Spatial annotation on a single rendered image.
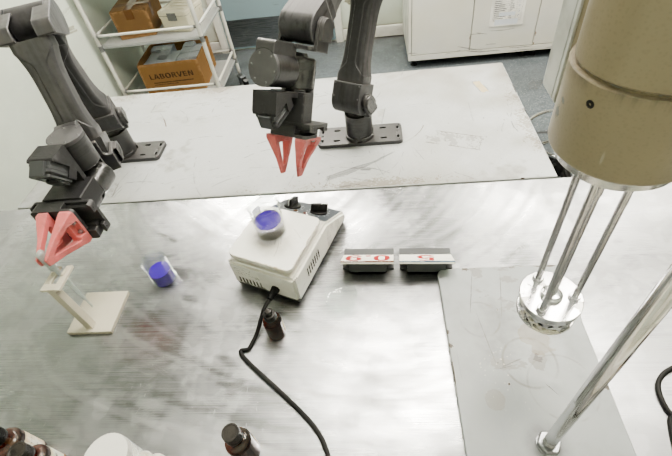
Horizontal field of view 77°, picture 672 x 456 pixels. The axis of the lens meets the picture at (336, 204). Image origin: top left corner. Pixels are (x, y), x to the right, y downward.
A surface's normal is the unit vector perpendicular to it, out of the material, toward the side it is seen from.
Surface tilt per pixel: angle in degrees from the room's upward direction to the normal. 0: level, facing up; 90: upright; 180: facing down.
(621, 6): 90
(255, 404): 0
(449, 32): 90
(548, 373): 0
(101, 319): 0
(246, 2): 90
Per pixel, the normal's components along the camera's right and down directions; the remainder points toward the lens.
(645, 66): -0.63, 0.60
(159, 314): -0.11, -0.70
